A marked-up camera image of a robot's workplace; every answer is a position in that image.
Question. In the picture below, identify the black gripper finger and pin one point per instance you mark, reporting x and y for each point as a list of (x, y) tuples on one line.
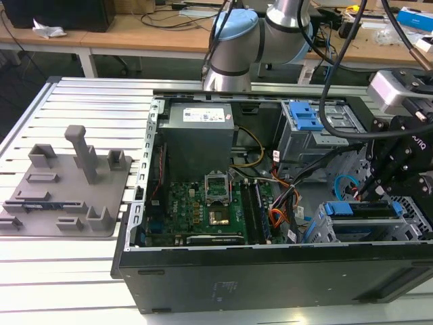
[(389, 159), (372, 152)]

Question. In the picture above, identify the hard disk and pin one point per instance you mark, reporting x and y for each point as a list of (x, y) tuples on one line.
[(338, 208)]

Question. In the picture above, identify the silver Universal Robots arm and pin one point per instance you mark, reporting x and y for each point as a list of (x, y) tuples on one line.
[(236, 47)]

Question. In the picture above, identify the grey metal disk bay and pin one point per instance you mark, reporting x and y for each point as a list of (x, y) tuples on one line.
[(409, 233)]

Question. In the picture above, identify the grey metal drive cage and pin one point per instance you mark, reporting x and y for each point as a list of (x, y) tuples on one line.
[(304, 149)]

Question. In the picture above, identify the blue plastic drive latch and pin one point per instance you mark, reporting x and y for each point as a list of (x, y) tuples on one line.
[(304, 116)]

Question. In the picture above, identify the clear plastic bag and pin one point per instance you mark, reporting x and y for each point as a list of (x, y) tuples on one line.
[(389, 36)]

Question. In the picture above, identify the small white box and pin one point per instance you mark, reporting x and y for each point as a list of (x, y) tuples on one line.
[(425, 44)]

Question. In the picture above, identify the small black device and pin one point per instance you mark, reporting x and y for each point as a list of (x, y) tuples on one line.
[(348, 28)]

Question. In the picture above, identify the blue cardboard box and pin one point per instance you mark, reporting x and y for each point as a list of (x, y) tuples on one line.
[(414, 18)]

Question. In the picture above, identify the CPU socket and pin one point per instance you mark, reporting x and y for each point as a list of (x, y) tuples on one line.
[(216, 186)]

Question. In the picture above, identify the brown square chipset chip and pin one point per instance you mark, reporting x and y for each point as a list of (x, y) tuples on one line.
[(219, 217)]

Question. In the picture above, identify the grey power supply unit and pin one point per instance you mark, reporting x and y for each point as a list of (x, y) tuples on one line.
[(196, 149)]

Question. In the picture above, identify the black graphics card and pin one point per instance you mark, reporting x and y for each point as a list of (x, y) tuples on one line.
[(213, 240)]

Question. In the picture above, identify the black open PC case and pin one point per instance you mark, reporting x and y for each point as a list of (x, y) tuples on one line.
[(236, 281)]

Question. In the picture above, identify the green motherboard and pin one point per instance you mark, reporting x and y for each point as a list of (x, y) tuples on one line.
[(189, 203)]

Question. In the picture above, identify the wooden desk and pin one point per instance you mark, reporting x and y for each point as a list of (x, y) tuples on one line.
[(135, 37)]

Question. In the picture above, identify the grey parts rack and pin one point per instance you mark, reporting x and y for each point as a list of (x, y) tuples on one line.
[(67, 210)]

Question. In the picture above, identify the black box on desk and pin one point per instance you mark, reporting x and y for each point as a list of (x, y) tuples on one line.
[(57, 13)]

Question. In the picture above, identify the white crumpled paper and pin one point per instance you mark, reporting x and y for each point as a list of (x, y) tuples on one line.
[(49, 29)]

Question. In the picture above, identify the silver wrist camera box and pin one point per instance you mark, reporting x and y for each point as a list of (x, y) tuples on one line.
[(382, 89)]

